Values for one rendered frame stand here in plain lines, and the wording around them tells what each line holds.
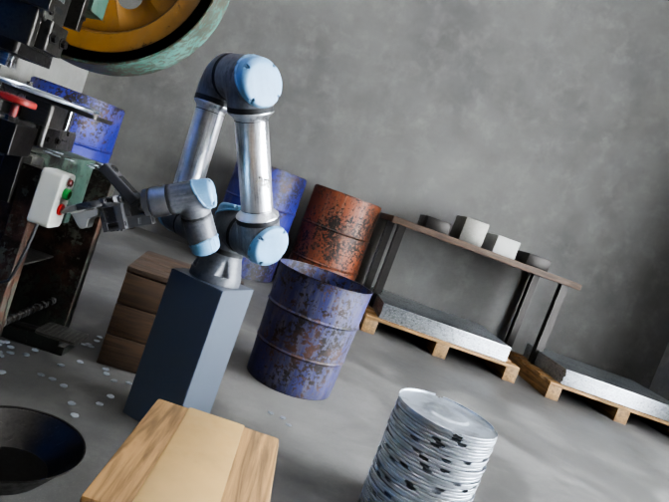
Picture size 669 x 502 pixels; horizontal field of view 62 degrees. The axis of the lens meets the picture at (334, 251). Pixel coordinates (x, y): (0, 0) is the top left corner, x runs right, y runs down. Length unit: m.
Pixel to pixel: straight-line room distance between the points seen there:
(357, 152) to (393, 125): 0.40
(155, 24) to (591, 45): 4.31
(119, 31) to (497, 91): 3.77
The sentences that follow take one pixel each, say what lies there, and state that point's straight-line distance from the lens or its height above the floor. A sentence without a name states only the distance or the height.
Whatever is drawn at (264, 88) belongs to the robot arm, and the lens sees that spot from 1.37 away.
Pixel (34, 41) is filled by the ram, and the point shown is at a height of 0.91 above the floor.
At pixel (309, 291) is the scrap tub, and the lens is 2.17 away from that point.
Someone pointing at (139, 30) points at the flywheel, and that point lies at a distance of 2.08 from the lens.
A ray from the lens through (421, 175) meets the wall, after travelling 5.02.
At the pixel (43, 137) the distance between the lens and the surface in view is 1.72.
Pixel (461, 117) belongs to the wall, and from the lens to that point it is 5.15.
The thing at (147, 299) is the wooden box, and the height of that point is 0.26.
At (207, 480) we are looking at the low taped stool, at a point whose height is 0.33.
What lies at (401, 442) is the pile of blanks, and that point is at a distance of 1.58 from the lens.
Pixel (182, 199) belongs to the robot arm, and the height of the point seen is 0.66.
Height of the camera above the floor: 0.78
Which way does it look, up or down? 5 degrees down
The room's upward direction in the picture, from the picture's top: 20 degrees clockwise
